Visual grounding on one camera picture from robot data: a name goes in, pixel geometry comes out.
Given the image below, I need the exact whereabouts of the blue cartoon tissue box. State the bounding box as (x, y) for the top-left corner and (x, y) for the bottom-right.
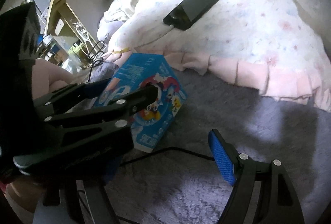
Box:
(94, 53), (187, 153)

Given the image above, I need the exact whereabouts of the wooden side table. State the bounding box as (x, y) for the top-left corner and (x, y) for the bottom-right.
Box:
(45, 0), (113, 52)

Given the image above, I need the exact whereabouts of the black smartphone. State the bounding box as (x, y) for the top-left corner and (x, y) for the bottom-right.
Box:
(163, 0), (219, 31)

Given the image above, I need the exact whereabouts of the floral white blanket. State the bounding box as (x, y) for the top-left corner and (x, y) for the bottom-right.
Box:
(108, 0), (330, 111)

